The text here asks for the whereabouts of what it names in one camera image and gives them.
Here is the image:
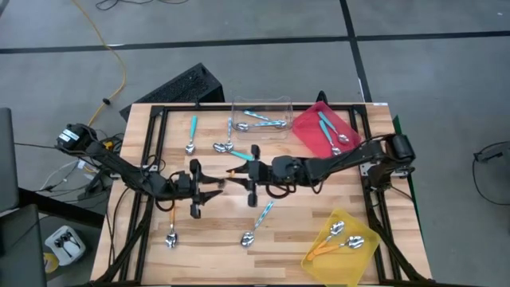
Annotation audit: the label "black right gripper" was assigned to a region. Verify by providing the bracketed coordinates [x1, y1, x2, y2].
[225, 144, 277, 208]

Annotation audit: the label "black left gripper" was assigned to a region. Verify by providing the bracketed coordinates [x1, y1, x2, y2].
[174, 158, 226, 219]

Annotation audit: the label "orange handled spoon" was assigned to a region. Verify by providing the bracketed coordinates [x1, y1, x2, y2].
[165, 205, 179, 250]
[312, 235, 366, 258]
[306, 220, 346, 262]
[218, 169, 237, 188]

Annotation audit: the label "teal handled spoon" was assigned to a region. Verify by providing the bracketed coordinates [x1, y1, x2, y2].
[185, 115, 199, 156]
[317, 110, 351, 144]
[318, 119, 343, 156]
[212, 142, 256, 163]

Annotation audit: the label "striped blue handled spoon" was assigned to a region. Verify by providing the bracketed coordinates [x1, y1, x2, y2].
[235, 119, 280, 132]
[224, 116, 234, 153]
[240, 199, 276, 249]
[242, 109, 288, 129]

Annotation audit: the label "clear plastic bin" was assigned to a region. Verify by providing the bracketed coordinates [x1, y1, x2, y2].
[230, 95, 295, 140]

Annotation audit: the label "pink translucent plastic bin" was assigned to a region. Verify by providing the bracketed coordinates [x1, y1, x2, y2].
[292, 100, 363, 159]

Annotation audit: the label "black stand base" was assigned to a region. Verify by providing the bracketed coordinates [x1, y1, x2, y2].
[77, 169, 116, 202]

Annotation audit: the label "yellow translucent plastic bin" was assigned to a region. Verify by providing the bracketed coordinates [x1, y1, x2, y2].
[300, 207, 383, 287]

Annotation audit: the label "white plastic tray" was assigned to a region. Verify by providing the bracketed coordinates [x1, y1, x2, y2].
[43, 225, 87, 267]

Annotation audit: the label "black base beam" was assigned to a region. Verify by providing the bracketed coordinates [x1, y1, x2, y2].
[18, 187, 105, 229]

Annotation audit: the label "black earphones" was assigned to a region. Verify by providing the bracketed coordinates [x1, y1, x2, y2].
[53, 234, 80, 258]

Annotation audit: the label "yellow tape roll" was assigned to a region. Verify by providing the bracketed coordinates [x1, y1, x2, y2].
[42, 253, 60, 275]

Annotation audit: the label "black furniture panel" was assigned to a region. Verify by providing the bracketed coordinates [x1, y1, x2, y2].
[0, 107, 20, 214]
[0, 203, 48, 287]

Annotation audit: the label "grey floor device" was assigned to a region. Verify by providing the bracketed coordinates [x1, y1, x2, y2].
[473, 141, 510, 163]

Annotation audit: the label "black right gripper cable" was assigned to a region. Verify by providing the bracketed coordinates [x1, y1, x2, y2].
[265, 181, 292, 199]

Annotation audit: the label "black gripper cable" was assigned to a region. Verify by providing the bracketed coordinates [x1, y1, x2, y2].
[265, 181, 292, 199]
[154, 197, 177, 213]

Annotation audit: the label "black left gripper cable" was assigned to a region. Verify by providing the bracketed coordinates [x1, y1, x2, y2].
[154, 197, 177, 213]

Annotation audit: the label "black aluminium table frame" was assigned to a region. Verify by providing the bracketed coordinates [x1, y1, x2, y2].
[89, 102, 434, 287]

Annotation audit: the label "yellow power cable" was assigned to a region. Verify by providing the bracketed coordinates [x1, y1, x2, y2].
[71, 0, 128, 136]

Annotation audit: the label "black floor cable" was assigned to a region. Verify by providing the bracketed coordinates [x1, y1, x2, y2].
[472, 159, 510, 207]
[94, 0, 190, 11]

